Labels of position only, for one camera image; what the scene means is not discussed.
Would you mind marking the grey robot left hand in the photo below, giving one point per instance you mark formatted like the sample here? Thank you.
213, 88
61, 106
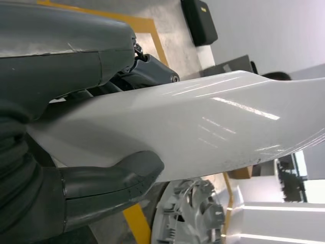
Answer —
63, 50

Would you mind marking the black zip case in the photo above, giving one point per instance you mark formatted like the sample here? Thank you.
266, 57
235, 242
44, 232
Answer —
200, 23

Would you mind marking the silver wheel hubcap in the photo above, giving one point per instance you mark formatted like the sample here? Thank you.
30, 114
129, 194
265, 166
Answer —
188, 215

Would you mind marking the brown cardboard box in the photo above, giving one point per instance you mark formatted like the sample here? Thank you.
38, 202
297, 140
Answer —
241, 172

